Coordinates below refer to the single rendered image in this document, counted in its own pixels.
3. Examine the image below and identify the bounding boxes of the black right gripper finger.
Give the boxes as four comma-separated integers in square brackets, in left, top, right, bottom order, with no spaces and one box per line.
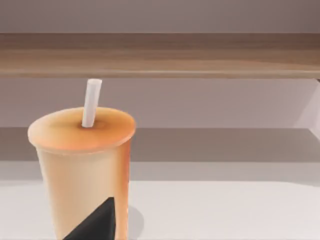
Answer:
[61,196,118,240]

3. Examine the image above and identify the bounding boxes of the orange cup with white straw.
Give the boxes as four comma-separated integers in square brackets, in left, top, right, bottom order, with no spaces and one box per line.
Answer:
[27,78,137,240]

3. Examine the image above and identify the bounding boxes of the wooden shelf board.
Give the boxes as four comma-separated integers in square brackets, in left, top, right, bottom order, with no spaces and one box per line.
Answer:
[0,32,320,80]

